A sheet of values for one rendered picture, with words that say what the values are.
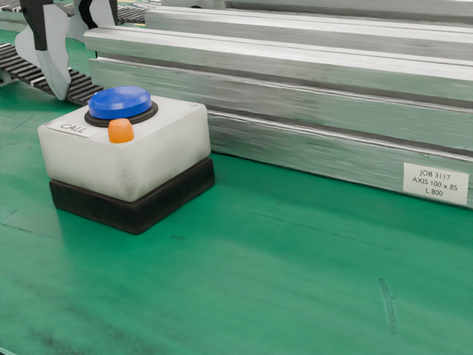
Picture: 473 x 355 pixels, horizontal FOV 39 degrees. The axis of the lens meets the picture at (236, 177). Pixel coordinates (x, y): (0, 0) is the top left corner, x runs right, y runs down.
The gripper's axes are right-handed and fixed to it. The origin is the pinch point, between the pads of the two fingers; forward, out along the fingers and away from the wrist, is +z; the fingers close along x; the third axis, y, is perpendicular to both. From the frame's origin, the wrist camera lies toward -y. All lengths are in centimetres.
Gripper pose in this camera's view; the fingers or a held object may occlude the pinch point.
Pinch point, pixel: (87, 79)
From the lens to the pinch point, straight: 66.7
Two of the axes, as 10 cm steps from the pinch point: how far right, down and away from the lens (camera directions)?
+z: 0.8, 8.9, 4.4
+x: -5.9, 4.0, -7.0
